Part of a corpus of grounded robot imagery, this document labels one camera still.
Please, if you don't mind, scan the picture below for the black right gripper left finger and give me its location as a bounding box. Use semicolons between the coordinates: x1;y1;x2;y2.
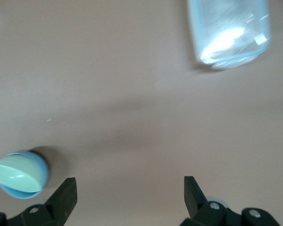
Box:
0;177;78;226

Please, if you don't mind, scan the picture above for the green bowl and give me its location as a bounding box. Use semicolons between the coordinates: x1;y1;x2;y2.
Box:
0;155;43;193

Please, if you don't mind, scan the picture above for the blue bowl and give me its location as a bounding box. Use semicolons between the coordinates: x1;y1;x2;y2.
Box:
0;152;50;200

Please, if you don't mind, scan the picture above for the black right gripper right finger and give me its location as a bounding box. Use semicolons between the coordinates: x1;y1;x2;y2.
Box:
179;176;281;226

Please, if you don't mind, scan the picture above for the clear plastic food container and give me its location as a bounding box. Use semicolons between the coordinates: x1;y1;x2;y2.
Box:
186;0;271;71

